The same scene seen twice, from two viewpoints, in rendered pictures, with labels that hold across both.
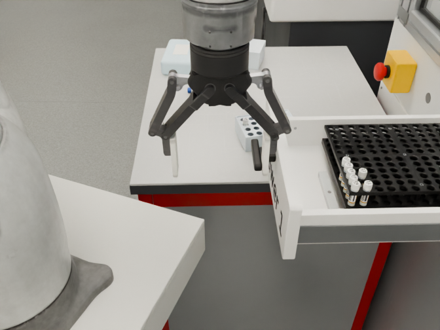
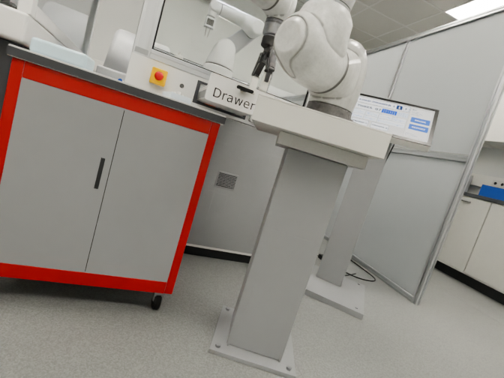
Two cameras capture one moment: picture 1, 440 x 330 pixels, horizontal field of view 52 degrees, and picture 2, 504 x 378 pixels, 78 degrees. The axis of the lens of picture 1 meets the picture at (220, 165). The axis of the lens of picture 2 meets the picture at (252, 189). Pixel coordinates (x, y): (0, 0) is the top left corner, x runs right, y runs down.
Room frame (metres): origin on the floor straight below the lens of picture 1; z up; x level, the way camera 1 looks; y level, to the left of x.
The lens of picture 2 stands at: (0.89, 1.24, 0.69)
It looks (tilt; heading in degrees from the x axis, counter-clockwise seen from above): 7 degrees down; 250
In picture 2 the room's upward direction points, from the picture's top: 17 degrees clockwise
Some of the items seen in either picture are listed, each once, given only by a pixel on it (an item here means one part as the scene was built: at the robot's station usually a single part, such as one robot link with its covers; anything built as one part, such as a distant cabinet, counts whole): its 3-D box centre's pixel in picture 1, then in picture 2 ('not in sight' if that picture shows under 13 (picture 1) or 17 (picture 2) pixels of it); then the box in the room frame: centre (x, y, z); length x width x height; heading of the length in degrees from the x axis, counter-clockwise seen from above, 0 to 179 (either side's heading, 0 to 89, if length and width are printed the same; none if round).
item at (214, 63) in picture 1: (219, 71); (268, 49); (0.54, 0.00, 1.07); 0.08 x 0.07 x 0.09; 91
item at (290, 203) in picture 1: (279, 169); (240, 97); (0.57, -0.10, 0.87); 0.29 x 0.02 x 0.11; 2
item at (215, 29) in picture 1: (219, 16); (274, 31); (0.54, 0.00, 1.14); 0.09 x 0.09 x 0.06
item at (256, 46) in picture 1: (240, 52); not in sight; (1.20, -0.06, 0.79); 0.13 x 0.09 x 0.05; 75
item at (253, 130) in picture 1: (267, 129); (175, 100); (0.82, -0.10, 0.78); 0.12 x 0.08 x 0.04; 104
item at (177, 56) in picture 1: (182, 56); (64, 55); (1.18, 0.11, 0.78); 0.15 x 0.10 x 0.04; 175
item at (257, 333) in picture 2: not in sight; (284, 246); (0.35, 0.26, 0.38); 0.30 x 0.30 x 0.76; 69
